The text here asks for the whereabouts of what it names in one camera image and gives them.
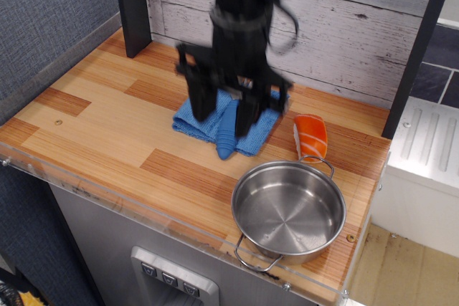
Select black frame post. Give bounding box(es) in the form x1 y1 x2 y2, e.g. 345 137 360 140
382 0 445 139
118 0 151 58

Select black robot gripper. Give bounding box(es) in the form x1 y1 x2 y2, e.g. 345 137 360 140
174 22 294 138

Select white ribbed box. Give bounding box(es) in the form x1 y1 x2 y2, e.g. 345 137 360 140
371 97 458 257

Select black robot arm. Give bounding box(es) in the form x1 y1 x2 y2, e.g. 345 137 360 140
176 0 292 138

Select clear acrylic table guard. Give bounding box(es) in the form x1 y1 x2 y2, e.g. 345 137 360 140
1 144 348 305

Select black right frame post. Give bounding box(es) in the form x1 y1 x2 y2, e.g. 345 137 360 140
382 0 445 139

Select grey toy fridge cabinet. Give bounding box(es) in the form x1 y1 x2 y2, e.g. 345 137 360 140
51 186 312 305

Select blue handled metal fork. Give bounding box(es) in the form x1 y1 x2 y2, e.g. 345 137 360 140
216 94 239 161

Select black left frame post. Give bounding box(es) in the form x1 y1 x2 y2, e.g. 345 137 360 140
118 0 151 58

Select yellow object bottom left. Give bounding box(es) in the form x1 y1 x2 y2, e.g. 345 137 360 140
19 292 44 306

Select blue folded cloth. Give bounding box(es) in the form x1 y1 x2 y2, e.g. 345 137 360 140
172 90 280 156

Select salmon sushi toy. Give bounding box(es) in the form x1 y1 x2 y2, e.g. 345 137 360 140
293 114 328 163

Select silver steel pot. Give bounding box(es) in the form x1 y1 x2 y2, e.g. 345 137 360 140
231 156 346 272

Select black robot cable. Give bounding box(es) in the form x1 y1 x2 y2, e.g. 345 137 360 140
267 0 301 55

